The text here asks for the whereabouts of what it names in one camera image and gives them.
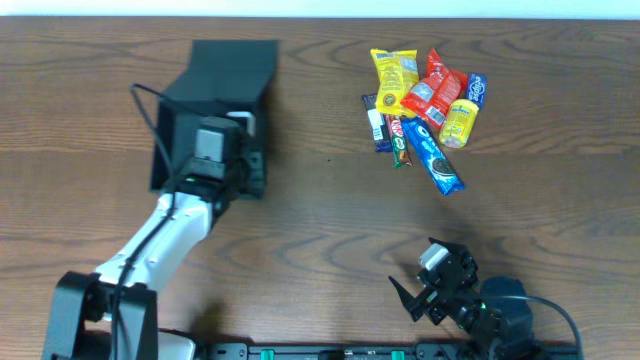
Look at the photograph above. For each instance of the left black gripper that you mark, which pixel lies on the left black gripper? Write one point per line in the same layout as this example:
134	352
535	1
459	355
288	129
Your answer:
254	163

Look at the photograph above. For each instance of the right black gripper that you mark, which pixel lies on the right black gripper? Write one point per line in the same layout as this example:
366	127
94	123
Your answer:
432	298

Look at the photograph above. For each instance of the black box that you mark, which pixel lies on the black box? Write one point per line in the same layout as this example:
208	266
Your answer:
222	78

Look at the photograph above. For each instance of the yellow snack bag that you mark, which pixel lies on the yellow snack bag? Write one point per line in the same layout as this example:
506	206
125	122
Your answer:
397	73

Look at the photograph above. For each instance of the red snack bag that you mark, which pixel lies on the red snack bag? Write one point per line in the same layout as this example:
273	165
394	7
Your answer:
431	97

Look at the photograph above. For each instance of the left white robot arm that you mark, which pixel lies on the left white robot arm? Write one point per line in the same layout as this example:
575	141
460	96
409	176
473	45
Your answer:
111	313

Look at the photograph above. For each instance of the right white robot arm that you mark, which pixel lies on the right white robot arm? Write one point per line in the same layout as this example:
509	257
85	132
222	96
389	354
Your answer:
496	316

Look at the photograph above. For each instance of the blue Oreo cookie pack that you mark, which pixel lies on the blue Oreo cookie pack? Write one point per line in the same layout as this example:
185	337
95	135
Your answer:
436	164

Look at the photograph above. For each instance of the dark purple chocolate bar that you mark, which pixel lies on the dark purple chocolate bar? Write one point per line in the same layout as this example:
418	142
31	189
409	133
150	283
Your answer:
380	134

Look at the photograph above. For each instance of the red KitKat bar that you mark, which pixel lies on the red KitKat bar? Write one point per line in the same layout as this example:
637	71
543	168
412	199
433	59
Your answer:
399	144

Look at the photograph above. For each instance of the yellow plastic jar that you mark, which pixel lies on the yellow plastic jar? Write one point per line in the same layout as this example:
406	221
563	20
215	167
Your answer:
459	123

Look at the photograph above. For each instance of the blue gum packet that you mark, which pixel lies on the blue gum packet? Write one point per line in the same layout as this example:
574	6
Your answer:
476	89

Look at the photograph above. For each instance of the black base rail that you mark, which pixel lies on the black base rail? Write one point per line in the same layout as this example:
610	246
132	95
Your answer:
419	351

